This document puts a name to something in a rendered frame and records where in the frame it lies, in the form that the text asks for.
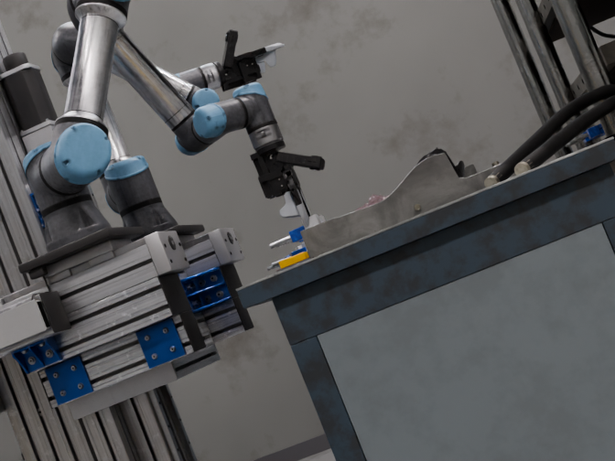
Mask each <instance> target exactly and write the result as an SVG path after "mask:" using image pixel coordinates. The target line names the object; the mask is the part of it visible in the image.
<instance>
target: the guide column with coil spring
mask: <svg viewBox="0 0 615 461"><path fill-rule="evenodd" d="M515 2H516V4H517V6H518V9H519V11H520V13H521V16H522V18H523V21H524V23H525V26H526V28H527V31H528V33H529V35H530V38H531V40H532V42H533V44H534V48H535V50H536V53H537V55H538V57H539V59H540V61H541V63H542V66H543V68H544V71H545V74H546V77H547V78H548V81H549V83H550V85H551V88H552V90H553V93H554V95H555V97H556V100H557V103H558V105H559V107H560V109H561V108H563V107H564V106H565V105H567V104H568V103H570V102H572V101H573V100H575V98H574V96H573V93H572V91H571V89H570V86H571V85H570V82H569V80H568V77H567V75H566V72H565V70H564V67H563V65H562V63H561V60H560V58H559V56H558V54H557V52H556V48H555V46H554V43H553V41H552V39H551V37H550V35H549V32H548V30H547V27H546V25H544V24H543V21H542V19H541V17H540V15H539V13H538V6H537V3H536V2H535V0H515ZM580 115H581V113H580V112H579V113H577V114H576V115H574V116H573V117H572V118H570V119H569V120H568V121H567V122H566V125H568V124H569V123H571V122H572V121H574V120H575V119H577V118H578V117H579V116H580ZM575 145H576V147H577V150H580V149H583V148H585V147H588V146H590V145H593V142H592V141H589V142H587V143H585V142H584V141H581V142H579V143H576V144H575Z"/></svg>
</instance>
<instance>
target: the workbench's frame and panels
mask: <svg viewBox="0 0 615 461"><path fill-rule="evenodd" d="M613 161H615V141H614V139H612V140H609V141H608V142H605V143H603V144H600V145H596V146H594V147H591V148H589V149H587V150H585V151H583V152H580V153H578V154H575V155H572V156H570V157H567V158H565V159H562V160H560V161H557V162H555V163H553V164H551V165H548V166H545V167H542V168H540V169H537V170H535V171H533V172H531V173H528V174H526V175H523V176H521V177H517V178H515V179H513V180H511V181H508V182H506V183H503V184H501V185H499V186H497V187H494V188H490V189H488V190H485V191H483V192H481V193H479V194H476V195H474V196H472V197H469V198H465V199H463V200H461V201H459V202H456V203H454V204H451V205H449V206H446V207H444V208H442V209H439V210H436V211H434V212H431V213H429V214H426V215H425V216H422V217H420V218H417V219H415V220H411V221H408V222H407V223H404V224H402V225H400V226H397V227H395V228H392V229H390V230H387V231H384V232H382V233H379V234H377V235H374V236H372V237H370V238H368V239H366V240H363V241H359V242H357V243H354V244H352V245H350V246H348V247H345V248H343V249H340V250H338V251H335V252H333V253H330V254H328V255H325V256H323V257H320V258H318V259H316V260H314V261H311V262H309V263H305V264H302V265H300V266H298V267H296V268H294V269H291V270H289V271H286V272H284V273H281V274H278V275H276V276H273V277H271V278H268V279H266V280H263V281H262V282H260V283H257V284H253V285H251V286H248V287H246V288H244V289H242V290H239V291H237V293H238V296H239V297H240V300H241V302H242V305H243V308H244V309H245V308H249V307H252V306H258V305H260V304H263V303H266V302H270V301H273V303H274V306H275V310H276V313H277V314H278V317H279V319H280V322H281V324H282V327H283V329H284V331H285V333H286V337H287V340H288V342H289V345H290V346H291V349H292V351H293V354H294V356H295V359H296V361H297V365H298V367H299V369H300V372H301V374H302V377H303V379H304V382H305V383H306V386H307V390H308V392H309V395H310V397H311V400H312V402H313V404H314V406H315V409H316V411H317V414H318V418H319V420H320V422H321V425H322V427H323V430H324V432H325V435H326V436H327V439H328V441H329V445H330V448H331V450H332V453H333V455H334V457H335V459H336V461H615V175H614V173H613V170H612V168H611V166H610V163H611V162H613Z"/></svg>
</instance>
